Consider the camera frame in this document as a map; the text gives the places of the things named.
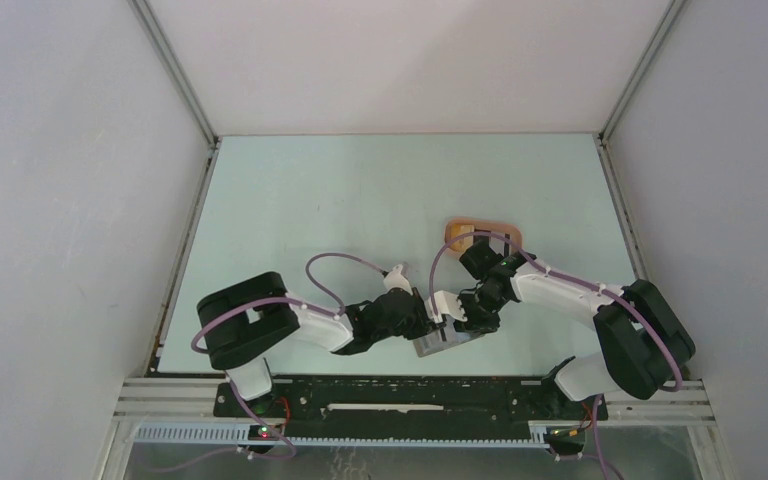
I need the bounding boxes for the left corner frame post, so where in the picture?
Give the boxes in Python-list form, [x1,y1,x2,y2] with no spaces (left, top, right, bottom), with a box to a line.
[128,0,218,147]

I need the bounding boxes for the right corner frame post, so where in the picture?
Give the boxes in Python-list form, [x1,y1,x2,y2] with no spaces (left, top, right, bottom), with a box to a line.
[599,0,689,145]

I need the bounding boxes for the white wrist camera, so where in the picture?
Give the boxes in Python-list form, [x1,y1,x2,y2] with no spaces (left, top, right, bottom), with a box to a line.
[425,291,467,324]
[383,263,412,293]

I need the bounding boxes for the grey card holder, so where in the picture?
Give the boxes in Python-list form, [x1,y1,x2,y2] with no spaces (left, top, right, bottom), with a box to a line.
[413,329,483,358]

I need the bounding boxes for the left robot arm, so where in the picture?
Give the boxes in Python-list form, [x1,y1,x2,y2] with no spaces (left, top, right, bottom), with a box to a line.
[190,271,443,417]

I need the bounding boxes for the pink oval tray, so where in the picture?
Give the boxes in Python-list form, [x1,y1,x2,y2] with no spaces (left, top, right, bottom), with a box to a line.
[443,217,525,258]

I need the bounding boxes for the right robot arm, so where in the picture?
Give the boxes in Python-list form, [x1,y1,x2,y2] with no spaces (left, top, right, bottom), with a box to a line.
[455,240,696,418]

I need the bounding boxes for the corner frame post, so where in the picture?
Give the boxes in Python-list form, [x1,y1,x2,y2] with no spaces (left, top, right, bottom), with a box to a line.
[599,0,689,145]
[128,0,218,147]

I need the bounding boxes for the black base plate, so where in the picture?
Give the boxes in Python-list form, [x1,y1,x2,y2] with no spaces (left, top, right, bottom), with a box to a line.
[213,375,608,440]

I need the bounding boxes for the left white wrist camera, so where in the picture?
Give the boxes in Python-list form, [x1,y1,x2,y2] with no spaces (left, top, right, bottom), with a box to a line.
[383,263,412,293]

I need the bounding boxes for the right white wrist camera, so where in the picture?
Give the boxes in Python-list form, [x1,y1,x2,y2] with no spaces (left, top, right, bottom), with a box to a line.
[425,291,467,324]

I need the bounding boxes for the aluminium frame rail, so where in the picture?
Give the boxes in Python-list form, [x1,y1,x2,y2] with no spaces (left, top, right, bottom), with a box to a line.
[113,378,716,427]

